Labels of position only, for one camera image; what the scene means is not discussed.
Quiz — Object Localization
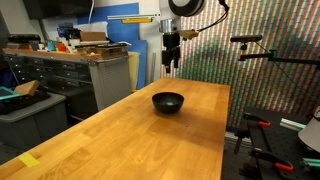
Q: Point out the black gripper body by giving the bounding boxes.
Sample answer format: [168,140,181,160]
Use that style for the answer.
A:
[162,32,182,52]

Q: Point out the black bowl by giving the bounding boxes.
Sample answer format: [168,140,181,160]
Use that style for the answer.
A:
[151,91,185,115]

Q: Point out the wooden block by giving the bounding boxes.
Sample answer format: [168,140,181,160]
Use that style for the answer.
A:
[13,79,42,98]

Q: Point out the cream foam board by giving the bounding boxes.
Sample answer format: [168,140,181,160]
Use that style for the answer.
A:
[128,51,141,92]

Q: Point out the yellow spirit level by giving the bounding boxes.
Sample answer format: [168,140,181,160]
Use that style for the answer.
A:
[121,17,154,25]

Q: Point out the blue board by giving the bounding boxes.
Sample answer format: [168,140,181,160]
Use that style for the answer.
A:
[77,2,148,90]

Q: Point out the grey cabinet with perforated side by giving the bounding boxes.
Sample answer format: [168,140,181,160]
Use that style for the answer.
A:
[3,47,133,113]

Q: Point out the wooden tray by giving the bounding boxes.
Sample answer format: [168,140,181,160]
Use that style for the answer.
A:
[74,41,129,58]

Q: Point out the cardboard box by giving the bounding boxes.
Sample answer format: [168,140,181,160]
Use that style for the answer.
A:
[79,31,108,43]

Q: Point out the orange container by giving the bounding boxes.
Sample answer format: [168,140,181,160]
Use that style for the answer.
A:
[55,42,68,53]

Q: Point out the colourful patterned backdrop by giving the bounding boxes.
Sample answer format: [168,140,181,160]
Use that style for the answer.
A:
[161,0,320,129]

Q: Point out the teal cup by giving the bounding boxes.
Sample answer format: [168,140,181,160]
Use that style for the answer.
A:
[46,40,57,52]

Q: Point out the silver aluminium extrusion bar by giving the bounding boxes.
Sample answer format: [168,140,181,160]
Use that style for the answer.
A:
[279,117,307,132]

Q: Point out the black perforated board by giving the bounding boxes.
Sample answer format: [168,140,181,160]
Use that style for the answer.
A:
[246,106,320,180]

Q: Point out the grey plastic bin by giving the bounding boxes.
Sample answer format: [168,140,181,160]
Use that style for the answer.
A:
[0,92,68,151]

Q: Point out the black flat device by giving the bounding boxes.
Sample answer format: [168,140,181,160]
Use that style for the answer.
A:
[7,33,42,44]

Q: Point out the teal metal bar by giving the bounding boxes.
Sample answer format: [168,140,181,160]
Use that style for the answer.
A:
[301,157,320,169]

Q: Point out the white rail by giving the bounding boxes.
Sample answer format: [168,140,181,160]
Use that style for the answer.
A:
[107,13,161,20]

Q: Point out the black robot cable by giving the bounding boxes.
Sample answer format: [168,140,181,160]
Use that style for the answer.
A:
[198,0,231,33]

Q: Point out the black bar camera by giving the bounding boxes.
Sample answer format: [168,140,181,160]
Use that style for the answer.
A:
[229,34,264,44]

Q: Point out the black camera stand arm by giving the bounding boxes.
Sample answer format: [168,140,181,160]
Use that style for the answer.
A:
[238,42,320,71]

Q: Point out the white cable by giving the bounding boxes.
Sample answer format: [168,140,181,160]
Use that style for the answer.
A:
[88,0,96,24]

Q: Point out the black clamp with orange handle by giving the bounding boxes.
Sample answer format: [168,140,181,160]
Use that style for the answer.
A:
[242,112,272,128]
[249,147,295,173]

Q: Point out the black wall screen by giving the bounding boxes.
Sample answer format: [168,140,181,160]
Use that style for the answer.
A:
[22,0,95,20]

